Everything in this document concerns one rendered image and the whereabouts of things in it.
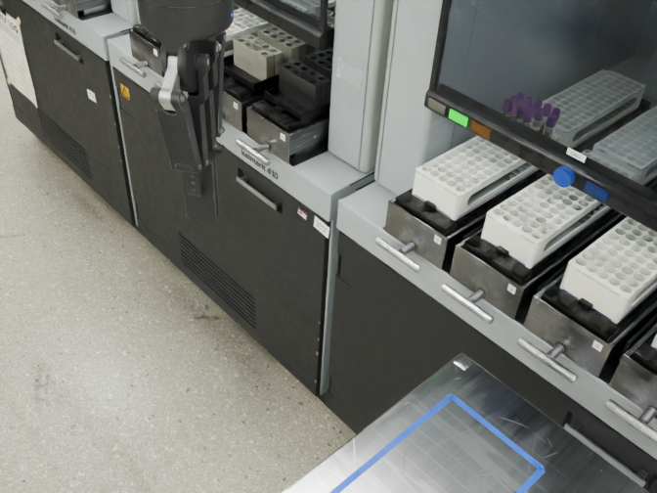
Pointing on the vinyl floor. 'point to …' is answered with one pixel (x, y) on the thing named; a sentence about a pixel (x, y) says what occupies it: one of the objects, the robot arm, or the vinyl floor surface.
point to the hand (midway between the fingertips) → (200, 187)
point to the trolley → (464, 445)
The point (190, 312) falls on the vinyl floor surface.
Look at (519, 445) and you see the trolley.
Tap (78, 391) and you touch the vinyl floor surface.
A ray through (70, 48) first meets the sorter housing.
